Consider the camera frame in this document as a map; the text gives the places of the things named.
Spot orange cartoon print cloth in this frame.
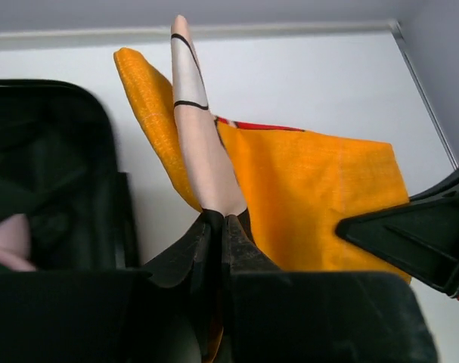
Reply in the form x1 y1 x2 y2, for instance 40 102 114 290
113 14 412 284

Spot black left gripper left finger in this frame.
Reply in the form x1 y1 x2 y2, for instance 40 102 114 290
142 209 224 362

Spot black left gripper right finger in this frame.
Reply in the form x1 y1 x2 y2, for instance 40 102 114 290
222 215 281 278

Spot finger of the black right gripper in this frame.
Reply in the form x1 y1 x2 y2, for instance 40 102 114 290
336 167 459 299

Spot black hard-shell suitcase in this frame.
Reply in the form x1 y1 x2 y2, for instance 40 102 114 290
0 79 139 270

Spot blue pink cat-ear headphones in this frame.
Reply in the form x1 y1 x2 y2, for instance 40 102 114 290
0 214 36 272

